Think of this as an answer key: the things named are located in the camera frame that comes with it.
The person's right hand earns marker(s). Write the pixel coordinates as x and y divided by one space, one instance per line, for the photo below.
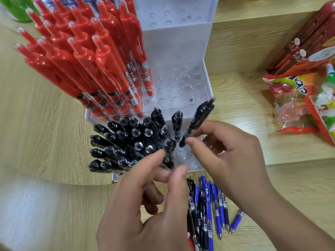
240 169

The person's left hand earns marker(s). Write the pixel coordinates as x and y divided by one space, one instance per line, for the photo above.
141 219

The pile of blue black pens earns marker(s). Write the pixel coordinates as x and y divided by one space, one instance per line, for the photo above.
206 211

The black click pen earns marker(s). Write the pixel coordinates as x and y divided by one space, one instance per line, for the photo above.
200 116

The cluster of black pens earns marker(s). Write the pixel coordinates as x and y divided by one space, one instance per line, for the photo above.
130 138

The clear tiered pen holder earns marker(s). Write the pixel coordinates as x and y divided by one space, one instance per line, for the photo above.
178 44

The cluster of red pens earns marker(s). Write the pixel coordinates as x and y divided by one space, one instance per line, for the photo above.
86 54

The person's right forearm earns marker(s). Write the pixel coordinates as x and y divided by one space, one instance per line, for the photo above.
293 227

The clear bag of red candies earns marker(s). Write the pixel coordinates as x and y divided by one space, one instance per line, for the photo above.
295 109

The stack of red snack packets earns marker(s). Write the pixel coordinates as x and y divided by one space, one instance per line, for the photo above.
308 41

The green jelly pouch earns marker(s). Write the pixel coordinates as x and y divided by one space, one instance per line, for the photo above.
15 7

